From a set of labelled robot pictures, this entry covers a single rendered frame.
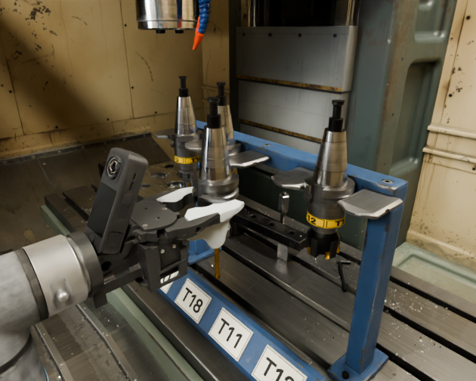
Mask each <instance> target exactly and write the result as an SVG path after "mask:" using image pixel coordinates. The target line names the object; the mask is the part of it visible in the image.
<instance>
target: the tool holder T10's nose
mask: <svg viewBox="0 0 476 381"><path fill-rule="evenodd" d="M178 168H179V169H178V176H179V177H180V178H181V179H182V181H183V182H186V183H191V182H192V181H191V176H192V174H193V173H194V172H197V171H199V170H198V168H197V163H195V164H191V165H181V164H178Z"/></svg>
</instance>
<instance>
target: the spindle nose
mask: <svg viewBox="0 0 476 381"><path fill-rule="evenodd" d="M198 1H199V0H134V8H135V16H136V21H137V23H138V29H139V30H196V25H197V21H198V17H199V4H198Z"/></svg>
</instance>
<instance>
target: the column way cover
mask: <svg viewBox="0 0 476 381"><path fill-rule="evenodd" d="M358 28H359V26H254V27H237V28H236V77H237V79H238V80H239V122H240V133H243V134H246V135H251V136H254V137H256V138H261V139H264V140H267V141H272V142H274V143H278V144H282V145H285V146H287V147H292V148H295V149H298V150H303V151H306V152H308V153H313V154H316V155H318V153H319V150H320V145H321V141H322V138H323V133H324V129H325V128H328V126H329V118H330V117H332V112H333V105H332V100H344V101H345V104H344V105H343V106H342V114H341V118H344V122H343V129H345V120H346V113H347V106H348V94H349V91H350V90H351V85H352V79H353V71H354V60H355V54H356V47H357V35H358ZM254 167H257V168H259V169H263V170H264V171H267V172H270V173H273V174H275V175H277V174H280V173H282V172H284V171H281V170H279V169H275V168H273V167H270V166H266V165H264V164H261V163H259V164H257V165H254Z"/></svg>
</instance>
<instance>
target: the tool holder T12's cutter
mask: <svg viewBox="0 0 476 381"><path fill-rule="evenodd" d="M340 238H341V234H340V233H339V232H338V230H337V231H336V232H335V233H334V234H320V233H317V232H316V231H314V230H313V229H312V227H311V228H310V229H308V231H307V235H306V244H305V247H306V248H308V251H307V253H308V254H309V255H311V256H313V257H318V255H319V254H321V255H325V256H324V259H325V260H327V259H332V258H335V256H336V253H339V250H340V246H339V244H340Z"/></svg>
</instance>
